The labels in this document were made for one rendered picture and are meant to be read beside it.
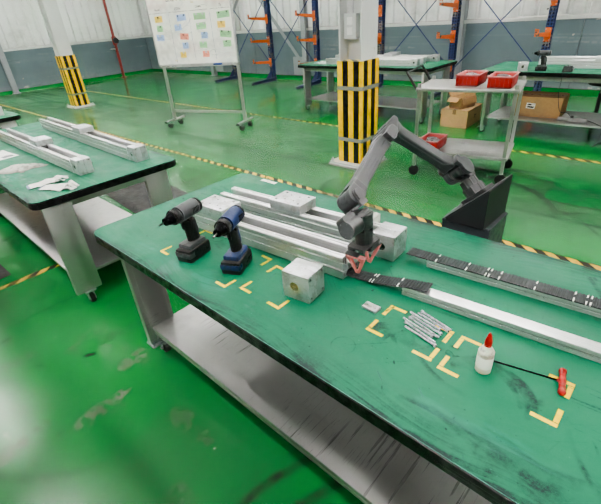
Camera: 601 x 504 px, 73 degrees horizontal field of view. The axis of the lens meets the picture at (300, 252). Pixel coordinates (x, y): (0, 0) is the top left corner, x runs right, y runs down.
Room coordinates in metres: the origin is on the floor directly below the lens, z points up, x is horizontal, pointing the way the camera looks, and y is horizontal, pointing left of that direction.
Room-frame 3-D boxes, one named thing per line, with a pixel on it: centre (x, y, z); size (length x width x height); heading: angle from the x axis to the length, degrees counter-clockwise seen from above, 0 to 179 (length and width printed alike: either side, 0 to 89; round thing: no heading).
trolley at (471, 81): (4.13, -1.72, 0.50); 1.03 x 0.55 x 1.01; 57
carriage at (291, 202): (1.58, 0.01, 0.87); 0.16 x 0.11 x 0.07; 50
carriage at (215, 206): (1.60, 0.33, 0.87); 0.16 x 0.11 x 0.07; 50
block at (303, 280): (1.09, -0.01, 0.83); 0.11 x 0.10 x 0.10; 143
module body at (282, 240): (1.43, 0.14, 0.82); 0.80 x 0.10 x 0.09; 50
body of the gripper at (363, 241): (1.14, -0.21, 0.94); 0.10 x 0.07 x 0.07; 140
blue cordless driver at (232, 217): (1.25, 0.24, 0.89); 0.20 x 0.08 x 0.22; 162
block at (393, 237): (1.30, -0.33, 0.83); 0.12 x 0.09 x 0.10; 140
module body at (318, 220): (1.58, 0.01, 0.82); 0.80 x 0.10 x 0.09; 50
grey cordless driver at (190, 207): (1.36, 0.42, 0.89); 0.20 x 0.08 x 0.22; 149
